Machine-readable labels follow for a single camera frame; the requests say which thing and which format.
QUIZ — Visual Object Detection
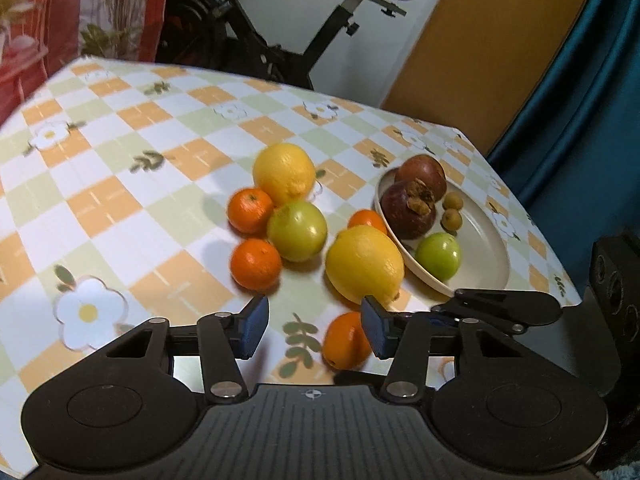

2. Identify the red floral printed curtain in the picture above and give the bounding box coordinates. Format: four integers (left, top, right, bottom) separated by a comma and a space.
0, 0, 171, 126

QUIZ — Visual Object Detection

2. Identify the smooth red pomegranate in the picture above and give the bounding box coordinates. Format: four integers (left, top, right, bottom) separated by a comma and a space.
394, 155, 447, 198

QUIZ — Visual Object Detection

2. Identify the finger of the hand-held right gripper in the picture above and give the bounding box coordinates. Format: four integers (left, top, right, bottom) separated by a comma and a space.
431, 288, 562, 337

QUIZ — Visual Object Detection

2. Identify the large yellow lemon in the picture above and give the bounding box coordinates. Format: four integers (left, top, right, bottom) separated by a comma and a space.
325, 225, 406, 306
252, 142, 317, 207

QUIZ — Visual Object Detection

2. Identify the dark red pomegranate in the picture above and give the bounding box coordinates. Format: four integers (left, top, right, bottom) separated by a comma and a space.
380, 179, 438, 241

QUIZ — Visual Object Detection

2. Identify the checkered floral tablecloth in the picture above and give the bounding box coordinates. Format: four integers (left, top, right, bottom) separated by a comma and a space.
0, 55, 586, 480

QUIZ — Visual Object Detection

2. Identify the green apple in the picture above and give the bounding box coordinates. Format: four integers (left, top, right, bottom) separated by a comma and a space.
266, 200, 328, 263
415, 232, 462, 282

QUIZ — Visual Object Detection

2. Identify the black exercise bike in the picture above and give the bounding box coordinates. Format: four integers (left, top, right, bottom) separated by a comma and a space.
157, 0, 420, 92

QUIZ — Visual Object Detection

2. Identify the brown wooden door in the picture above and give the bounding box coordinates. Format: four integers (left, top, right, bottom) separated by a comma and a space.
380, 0, 608, 153

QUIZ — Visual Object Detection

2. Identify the teal curtain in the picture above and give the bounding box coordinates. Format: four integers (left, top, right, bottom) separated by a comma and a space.
485, 0, 640, 306

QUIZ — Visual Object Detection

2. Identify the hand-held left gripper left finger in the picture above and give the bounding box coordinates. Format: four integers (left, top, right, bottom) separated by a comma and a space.
102, 295, 271, 404

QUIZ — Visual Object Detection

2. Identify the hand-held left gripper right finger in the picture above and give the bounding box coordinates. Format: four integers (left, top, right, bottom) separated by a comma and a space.
361, 296, 540, 405

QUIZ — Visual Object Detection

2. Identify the small orange tangerine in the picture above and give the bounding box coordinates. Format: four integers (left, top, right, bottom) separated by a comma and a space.
230, 237, 283, 292
322, 311, 373, 370
346, 209, 388, 236
227, 187, 275, 235

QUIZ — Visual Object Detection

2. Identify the beige oval plate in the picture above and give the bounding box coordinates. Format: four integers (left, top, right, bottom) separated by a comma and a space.
373, 167, 511, 297

